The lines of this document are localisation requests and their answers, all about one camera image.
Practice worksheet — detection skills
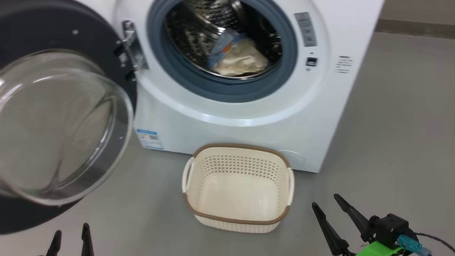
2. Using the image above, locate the white front-load washing machine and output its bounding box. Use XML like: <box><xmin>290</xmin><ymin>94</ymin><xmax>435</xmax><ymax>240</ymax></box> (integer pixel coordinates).
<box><xmin>76</xmin><ymin>0</ymin><xmax>385</xmax><ymax>174</ymax></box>

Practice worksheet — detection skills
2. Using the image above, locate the blue cable connector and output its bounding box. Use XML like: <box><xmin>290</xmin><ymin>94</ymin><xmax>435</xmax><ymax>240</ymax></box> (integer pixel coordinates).
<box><xmin>398</xmin><ymin>235</ymin><xmax>432</xmax><ymax>256</ymax></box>

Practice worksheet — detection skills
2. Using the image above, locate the light blue and cream garment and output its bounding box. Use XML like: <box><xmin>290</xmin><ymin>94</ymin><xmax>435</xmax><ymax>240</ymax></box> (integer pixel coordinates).
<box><xmin>208</xmin><ymin>30</ymin><xmax>269</xmax><ymax>77</ymax></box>

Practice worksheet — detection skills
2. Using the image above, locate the grey warning sticker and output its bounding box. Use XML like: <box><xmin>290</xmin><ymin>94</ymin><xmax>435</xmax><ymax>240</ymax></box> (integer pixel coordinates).
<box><xmin>294</xmin><ymin>12</ymin><xmax>317</xmax><ymax>47</ymax></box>

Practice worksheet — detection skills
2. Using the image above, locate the round white filter cover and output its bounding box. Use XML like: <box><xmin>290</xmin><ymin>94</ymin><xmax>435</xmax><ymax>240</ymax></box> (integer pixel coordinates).
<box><xmin>277</xmin><ymin>150</ymin><xmax>305</xmax><ymax>166</ymax></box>

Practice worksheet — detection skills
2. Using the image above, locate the black round glass washer door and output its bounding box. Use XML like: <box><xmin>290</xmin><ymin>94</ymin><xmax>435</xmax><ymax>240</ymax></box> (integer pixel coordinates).
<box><xmin>0</xmin><ymin>0</ymin><xmax>138</xmax><ymax>235</ymax></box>

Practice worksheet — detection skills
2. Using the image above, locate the metal door hinge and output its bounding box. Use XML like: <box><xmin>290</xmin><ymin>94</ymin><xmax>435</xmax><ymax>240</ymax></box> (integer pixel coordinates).
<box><xmin>121</xmin><ymin>21</ymin><xmax>149</xmax><ymax>71</ymax></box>

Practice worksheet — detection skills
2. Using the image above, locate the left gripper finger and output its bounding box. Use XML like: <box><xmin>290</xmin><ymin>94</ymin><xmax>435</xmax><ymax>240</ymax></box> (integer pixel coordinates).
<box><xmin>81</xmin><ymin>223</ymin><xmax>95</xmax><ymax>256</ymax></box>
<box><xmin>46</xmin><ymin>230</ymin><xmax>63</xmax><ymax>256</ymax></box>

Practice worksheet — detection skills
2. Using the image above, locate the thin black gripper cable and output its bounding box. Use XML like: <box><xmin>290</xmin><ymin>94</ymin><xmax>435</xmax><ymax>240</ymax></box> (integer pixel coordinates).
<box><xmin>414</xmin><ymin>233</ymin><xmax>455</xmax><ymax>251</ymax></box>

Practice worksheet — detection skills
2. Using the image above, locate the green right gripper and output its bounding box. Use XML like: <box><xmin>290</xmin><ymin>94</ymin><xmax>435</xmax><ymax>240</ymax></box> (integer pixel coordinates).
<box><xmin>312</xmin><ymin>194</ymin><xmax>420</xmax><ymax>256</ymax></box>

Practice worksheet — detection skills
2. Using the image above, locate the blue energy label sticker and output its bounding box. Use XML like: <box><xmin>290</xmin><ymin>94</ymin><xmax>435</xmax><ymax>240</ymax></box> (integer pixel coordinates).
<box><xmin>136</xmin><ymin>129</ymin><xmax>164</xmax><ymax>150</ymax></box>

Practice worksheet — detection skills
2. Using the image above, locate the stainless steel washing machine drum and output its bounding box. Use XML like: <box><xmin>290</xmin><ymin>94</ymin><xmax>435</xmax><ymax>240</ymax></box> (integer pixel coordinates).
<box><xmin>164</xmin><ymin>0</ymin><xmax>283</xmax><ymax>79</ymax></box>

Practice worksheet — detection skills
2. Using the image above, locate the cream perforated laundry basket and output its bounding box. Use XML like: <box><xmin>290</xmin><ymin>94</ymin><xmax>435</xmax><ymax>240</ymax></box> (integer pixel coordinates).
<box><xmin>182</xmin><ymin>143</ymin><xmax>295</xmax><ymax>234</ymax></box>

